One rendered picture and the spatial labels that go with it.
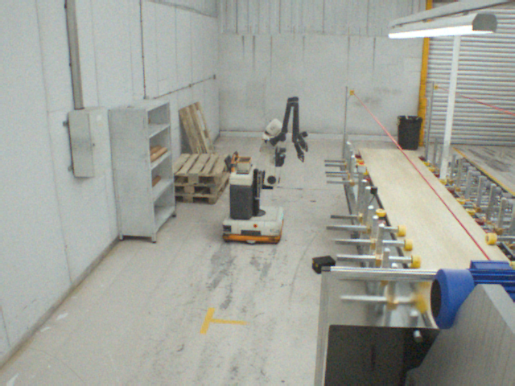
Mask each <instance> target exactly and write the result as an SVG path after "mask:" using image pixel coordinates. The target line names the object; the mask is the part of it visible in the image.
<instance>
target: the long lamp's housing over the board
mask: <svg viewBox="0 0 515 386"><path fill-rule="evenodd" d="M497 24H498V22H497V20H496V16H495V15H494V14H472V15H465V16H461V17H458V18H448V19H444V20H440V21H439V20H437V21H433V22H429V23H423V24H421V23H419V24H414V25H411V26H407V27H397V28H394V29H391V30H390V32H389V36H390V35H395V34H401V33H404V34H406V33H412V32H418V31H433V30H439V29H443V30H445V29H450V28H456V27H460V28H461V27H472V29H471V31H479V32H496V31H497V28H496V27H497ZM389 38H390V37H389Z"/></svg>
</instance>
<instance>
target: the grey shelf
mask: <svg viewBox="0 0 515 386"><path fill-rule="evenodd" d="M168 103H169V104H168ZM128 106H134V108H127V107H128ZM167 113H168V118H167ZM108 114H109V130H110V138H111V147H112V149H111V155H112V164H113V181H114V189H115V198H116V206H117V223H118V227H119V232H120V241H124V239H123V235H130V236H150V237H151V235H152V243H156V235H155V233H156V232H157V231H158V229H159V227H160V226H161V225H162V224H163V223H164V222H165V221H166V220H167V218H168V216H170V215H171V213H172V212H173V214H174V215H173V217H176V213H175V184H174V168H173V153H172V137H171V107H170V100H169V99H143V100H135V101H131V102H128V103H125V104H123V105H117V107H114V108H111V109H108ZM143 118H144V124H143ZM148 118H150V124H149V125H148ZM145 123H146V124H145ZM168 127H169V133H168ZM169 142H170V147H169ZM150 146H152V147H153V148H154V147H156V146H161V147H162V148H163V147H166V148H167V152H166V153H164V155H162V156H161V157H159V158H157V159H156V160H154V161H153V162H152V163H150ZM145 153H146V157H145ZM170 156H171V161H170ZM147 164H148V165H147ZM146 175H147V180H146ZM156 175H160V176H161V180H160V181H159V182H158V183H157V184H156V185H155V186H154V187H152V177H153V178H154V177H155V176H156ZM172 175H173V176H172ZM148 176H149V177H148ZM148 178H149V179H148ZM148 180H149V181H148ZM171 185H172V190H171ZM147 187H148V190H147ZM149 188H150V189H149ZM172 200H173V206H172ZM122 233H123V235H122Z"/></svg>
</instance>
